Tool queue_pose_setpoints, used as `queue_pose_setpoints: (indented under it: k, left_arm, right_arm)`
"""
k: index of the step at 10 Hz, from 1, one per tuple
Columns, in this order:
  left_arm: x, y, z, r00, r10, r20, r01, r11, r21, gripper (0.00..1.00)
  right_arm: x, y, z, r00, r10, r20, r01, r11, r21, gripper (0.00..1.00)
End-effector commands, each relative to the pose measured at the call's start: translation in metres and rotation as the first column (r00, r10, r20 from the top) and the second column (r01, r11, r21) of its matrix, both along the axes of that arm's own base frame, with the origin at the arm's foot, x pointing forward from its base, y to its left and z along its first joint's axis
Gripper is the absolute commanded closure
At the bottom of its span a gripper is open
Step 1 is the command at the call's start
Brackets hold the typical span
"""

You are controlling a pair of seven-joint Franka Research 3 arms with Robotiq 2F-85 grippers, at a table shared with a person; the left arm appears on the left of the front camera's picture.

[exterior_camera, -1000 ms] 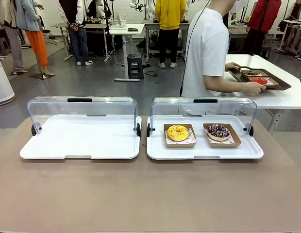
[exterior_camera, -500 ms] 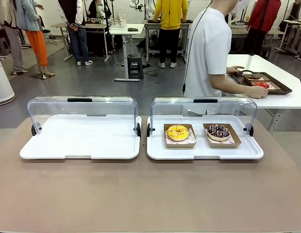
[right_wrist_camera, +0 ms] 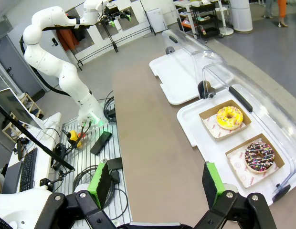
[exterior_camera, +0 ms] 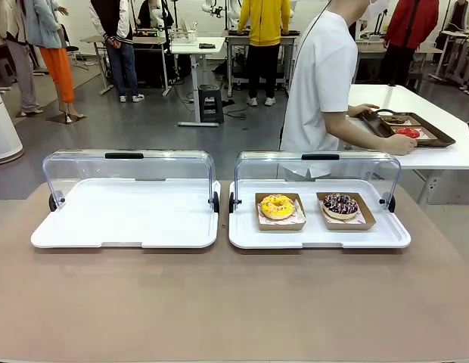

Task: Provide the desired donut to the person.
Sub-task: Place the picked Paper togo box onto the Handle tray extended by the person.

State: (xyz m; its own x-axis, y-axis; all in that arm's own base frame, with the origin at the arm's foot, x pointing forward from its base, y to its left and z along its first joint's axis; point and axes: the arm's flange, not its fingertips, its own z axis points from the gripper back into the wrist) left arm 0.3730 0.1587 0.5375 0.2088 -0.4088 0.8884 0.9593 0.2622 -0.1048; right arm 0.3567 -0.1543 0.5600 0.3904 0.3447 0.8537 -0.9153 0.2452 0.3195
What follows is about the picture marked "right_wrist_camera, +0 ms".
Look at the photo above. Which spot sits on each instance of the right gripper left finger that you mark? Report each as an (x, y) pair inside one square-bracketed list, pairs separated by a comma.
[(105, 183)]

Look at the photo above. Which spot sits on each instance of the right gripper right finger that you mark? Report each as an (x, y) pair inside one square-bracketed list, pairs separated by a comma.
[(210, 183)]

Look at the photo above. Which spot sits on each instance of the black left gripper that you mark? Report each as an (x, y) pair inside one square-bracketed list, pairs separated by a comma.
[(113, 12)]

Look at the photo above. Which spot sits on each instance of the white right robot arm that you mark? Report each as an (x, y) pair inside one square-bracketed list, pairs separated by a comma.
[(19, 205)]

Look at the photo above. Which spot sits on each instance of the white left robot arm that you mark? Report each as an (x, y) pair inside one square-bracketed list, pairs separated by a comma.
[(71, 83)]

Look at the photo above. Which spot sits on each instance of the chocolate donut colourful sprinkles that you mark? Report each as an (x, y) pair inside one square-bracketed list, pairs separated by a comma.
[(250, 162)]

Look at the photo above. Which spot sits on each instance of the yellow glazed sprinkled donut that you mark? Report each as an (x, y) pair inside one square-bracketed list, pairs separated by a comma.
[(222, 119)]

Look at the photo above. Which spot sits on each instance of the kraft paper donut box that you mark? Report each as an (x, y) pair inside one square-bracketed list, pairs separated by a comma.
[(279, 162), (207, 113)]

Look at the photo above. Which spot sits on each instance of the black power adapter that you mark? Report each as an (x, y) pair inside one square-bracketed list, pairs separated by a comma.
[(114, 164)]

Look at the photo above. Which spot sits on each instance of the white printed paper liner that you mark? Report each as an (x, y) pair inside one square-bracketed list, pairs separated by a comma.
[(213, 130), (238, 167)]

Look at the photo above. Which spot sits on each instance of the white air purifier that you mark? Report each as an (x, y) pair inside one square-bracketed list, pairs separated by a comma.
[(157, 20)]

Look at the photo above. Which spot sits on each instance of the flat black box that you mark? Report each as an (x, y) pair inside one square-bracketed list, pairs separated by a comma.
[(100, 143)]

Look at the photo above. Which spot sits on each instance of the white plastic display tray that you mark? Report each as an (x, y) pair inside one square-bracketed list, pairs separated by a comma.
[(181, 71), (193, 133)]

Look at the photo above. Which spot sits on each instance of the hanging orange cloth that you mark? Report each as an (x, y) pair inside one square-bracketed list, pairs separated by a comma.
[(66, 39)]

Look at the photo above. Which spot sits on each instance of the yellow emergency stop button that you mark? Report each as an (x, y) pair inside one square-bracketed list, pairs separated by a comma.
[(72, 136)]

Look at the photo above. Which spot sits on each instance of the white desk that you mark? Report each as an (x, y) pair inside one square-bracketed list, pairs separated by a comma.
[(46, 152)]

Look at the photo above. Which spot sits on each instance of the clear plastic tray lid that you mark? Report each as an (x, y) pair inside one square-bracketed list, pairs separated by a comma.
[(269, 107), (186, 45)]

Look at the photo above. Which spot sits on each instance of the black computer keyboard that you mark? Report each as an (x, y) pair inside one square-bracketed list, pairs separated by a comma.
[(28, 169)]

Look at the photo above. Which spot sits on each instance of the black tripod pole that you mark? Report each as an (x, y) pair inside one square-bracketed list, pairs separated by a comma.
[(38, 143)]

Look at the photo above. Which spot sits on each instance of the black utility cart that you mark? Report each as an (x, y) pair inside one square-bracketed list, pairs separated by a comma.
[(210, 31)]

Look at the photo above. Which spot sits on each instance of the grey laptop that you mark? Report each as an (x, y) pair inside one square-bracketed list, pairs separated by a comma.
[(12, 177)]

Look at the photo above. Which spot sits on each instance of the flat computer monitor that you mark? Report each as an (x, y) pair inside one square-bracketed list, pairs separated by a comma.
[(16, 107)]

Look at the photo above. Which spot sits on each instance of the white cylindrical column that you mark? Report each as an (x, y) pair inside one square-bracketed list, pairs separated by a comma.
[(241, 16)]

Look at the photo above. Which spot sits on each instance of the mannequin with beige trousers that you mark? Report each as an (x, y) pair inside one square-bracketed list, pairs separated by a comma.
[(268, 7)]

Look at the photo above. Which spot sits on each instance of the mannequin with orange trousers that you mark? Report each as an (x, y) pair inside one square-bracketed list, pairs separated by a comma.
[(281, 9)]

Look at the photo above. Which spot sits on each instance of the aluminium base plate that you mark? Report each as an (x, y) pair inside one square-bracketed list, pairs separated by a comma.
[(90, 162)]

